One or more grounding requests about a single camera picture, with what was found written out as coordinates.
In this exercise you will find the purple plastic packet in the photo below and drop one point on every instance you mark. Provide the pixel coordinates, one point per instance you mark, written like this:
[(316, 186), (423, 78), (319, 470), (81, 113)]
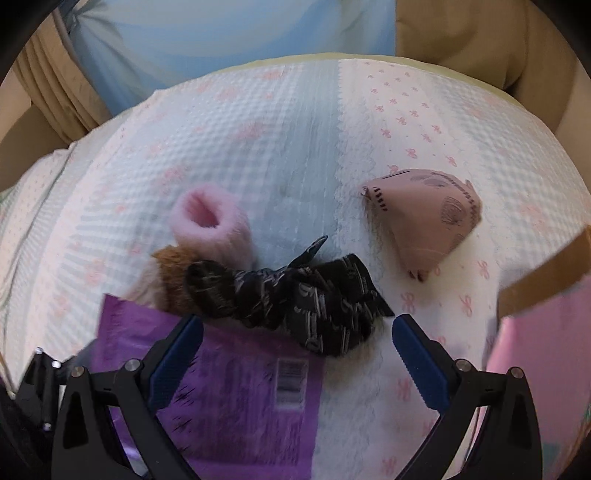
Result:
[(240, 383)]

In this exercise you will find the pink face mask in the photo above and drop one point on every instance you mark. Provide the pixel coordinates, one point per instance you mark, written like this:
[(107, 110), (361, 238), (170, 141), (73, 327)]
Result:
[(427, 226)]

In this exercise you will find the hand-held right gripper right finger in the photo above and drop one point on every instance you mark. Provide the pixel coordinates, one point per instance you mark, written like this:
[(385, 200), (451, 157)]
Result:
[(422, 364)]

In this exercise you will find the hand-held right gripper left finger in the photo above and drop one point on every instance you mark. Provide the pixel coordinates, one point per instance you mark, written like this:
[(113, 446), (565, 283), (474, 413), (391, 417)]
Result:
[(178, 362)]

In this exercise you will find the beige cushion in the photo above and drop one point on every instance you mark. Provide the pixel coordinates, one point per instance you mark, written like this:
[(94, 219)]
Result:
[(480, 37)]

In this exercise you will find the white floral quilted blanket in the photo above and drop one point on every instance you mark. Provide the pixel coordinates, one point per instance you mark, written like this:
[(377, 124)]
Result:
[(295, 138)]

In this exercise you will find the blue printed headboard cloth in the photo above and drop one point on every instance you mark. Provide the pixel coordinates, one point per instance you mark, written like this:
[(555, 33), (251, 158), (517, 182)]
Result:
[(231, 41)]

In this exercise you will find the black patterned scarf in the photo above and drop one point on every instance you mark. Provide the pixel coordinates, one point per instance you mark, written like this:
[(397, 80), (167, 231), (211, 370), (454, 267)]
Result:
[(295, 297)]

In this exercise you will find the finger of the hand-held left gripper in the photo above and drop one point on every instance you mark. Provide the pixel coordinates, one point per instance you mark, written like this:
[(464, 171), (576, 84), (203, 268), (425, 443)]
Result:
[(39, 387)]

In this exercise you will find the brown plush toy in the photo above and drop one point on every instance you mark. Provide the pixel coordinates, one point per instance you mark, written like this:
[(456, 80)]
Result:
[(173, 277)]

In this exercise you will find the pink cardboard box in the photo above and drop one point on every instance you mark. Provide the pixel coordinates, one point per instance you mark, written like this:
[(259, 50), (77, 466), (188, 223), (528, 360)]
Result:
[(540, 360)]

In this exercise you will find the pink fluffy sock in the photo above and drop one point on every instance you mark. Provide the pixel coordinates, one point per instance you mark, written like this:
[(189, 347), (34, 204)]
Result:
[(210, 224)]

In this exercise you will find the beige curtain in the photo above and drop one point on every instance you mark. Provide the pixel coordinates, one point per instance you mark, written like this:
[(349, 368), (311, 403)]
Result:
[(55, 92)]

